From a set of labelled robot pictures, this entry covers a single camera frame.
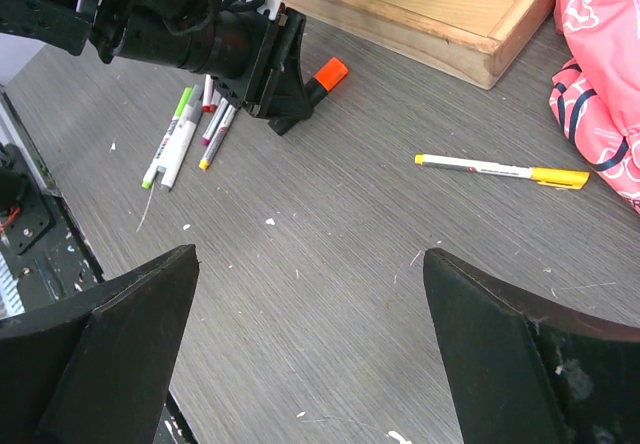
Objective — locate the coral printed cloth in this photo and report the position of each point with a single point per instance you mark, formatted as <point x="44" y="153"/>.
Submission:
<point x="595" y="95"/>

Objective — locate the green capped marker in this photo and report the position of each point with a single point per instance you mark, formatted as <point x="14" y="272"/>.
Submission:
<point x="152" y="170"/>

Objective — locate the purple capped marker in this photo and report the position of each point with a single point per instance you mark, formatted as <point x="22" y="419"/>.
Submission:
<point x="214" y="122"/>

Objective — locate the grey capped white marker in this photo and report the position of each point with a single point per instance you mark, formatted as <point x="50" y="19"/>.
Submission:
<point x="178" y="144"/>

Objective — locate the yellow capped white pen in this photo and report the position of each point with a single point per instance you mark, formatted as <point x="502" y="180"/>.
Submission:
<point x="551" y="177"/>

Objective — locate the orange highlighter cap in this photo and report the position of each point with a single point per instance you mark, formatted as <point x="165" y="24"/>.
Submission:
<point x="331" y="74"/>

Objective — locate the yellow capped marker in pile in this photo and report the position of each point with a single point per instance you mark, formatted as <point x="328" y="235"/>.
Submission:
<point x="218" y="136"/>

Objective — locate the red capped marker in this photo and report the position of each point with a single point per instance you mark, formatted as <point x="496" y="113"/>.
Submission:
<point x="208" y="94"/>

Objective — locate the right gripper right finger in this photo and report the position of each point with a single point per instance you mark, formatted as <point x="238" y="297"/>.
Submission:
<point x="524" y="369"/>

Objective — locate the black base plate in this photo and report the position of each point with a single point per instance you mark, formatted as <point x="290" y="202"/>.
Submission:
<point x="46" y="248"/>

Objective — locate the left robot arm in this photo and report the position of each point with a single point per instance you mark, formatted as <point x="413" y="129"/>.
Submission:
<point x="193" y="35"/>

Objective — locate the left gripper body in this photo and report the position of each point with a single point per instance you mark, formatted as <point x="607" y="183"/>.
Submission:
<point x="265" y="46"/>

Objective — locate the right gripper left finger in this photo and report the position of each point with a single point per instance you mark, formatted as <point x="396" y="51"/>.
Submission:
<point x="96" y="367"/>

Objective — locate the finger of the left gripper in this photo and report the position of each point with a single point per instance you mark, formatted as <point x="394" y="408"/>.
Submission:
<point x="289" y="104"/>

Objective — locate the wooden clothes rack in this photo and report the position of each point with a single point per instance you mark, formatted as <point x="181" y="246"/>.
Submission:
<point x="473" y="40"/>

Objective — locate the slotted cable duct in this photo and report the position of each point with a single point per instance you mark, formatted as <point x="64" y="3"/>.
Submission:
<point x="11" y="303"/>

